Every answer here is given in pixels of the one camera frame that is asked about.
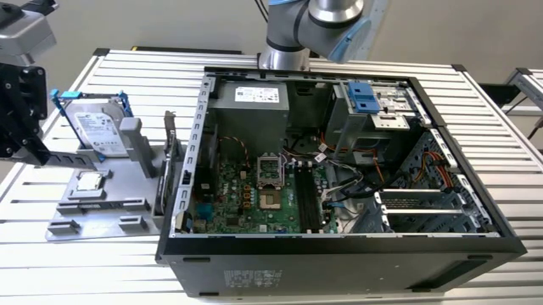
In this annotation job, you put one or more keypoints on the white four pin connector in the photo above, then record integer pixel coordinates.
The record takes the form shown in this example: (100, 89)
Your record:
(243, 174)

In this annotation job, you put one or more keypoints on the hard disk blue carrier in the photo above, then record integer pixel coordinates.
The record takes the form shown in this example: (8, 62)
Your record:
(97, 127)

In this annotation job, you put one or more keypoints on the metal locking lever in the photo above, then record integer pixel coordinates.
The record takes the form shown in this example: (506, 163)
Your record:
(282, 173)

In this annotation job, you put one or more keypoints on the RAM stick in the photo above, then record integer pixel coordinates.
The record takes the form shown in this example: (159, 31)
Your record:
(101, 207)
(68, 158)

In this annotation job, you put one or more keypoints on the CPU socket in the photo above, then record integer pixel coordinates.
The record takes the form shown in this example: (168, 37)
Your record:
(271, 200)

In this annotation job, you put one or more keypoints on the black PC case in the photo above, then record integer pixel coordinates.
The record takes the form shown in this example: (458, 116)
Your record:
(296, 270)

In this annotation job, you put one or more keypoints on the graphics card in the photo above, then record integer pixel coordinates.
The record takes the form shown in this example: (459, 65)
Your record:
(163, 190)

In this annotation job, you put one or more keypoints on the blue drive latch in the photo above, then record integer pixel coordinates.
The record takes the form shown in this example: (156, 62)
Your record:
(362, 95)

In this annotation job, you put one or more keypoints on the silver CPU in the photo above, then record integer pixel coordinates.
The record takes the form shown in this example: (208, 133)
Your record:
(89, 182)

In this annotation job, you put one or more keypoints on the green motherboard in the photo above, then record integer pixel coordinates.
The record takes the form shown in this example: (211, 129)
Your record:
(271, 219)

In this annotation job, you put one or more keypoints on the blue rear port block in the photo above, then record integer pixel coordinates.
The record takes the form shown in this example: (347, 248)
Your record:
(203, 212)

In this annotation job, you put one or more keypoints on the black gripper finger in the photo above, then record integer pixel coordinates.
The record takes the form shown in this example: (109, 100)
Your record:
(31, 92)
(8, 143)

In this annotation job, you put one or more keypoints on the RAM slot white clips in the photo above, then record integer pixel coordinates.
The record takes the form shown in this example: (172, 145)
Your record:
(315, 197)
(306, 197)

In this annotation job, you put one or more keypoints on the black case fan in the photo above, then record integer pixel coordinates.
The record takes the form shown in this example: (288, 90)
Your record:
(210, 149)

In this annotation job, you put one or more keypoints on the grey parts rack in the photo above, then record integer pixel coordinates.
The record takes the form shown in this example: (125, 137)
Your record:
(127, 187)

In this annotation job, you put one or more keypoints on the aluminium frame table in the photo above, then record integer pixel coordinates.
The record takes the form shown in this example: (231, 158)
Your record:
(523, 79)

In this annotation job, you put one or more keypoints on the silver disk bay cage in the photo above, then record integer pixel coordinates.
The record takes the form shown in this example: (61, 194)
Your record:
(424, 211)

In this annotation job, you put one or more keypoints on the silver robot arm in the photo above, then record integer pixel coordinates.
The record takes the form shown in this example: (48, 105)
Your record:
(288, 31)

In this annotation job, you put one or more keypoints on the grey power supply unit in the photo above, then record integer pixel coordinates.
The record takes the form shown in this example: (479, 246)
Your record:
(250, 124)

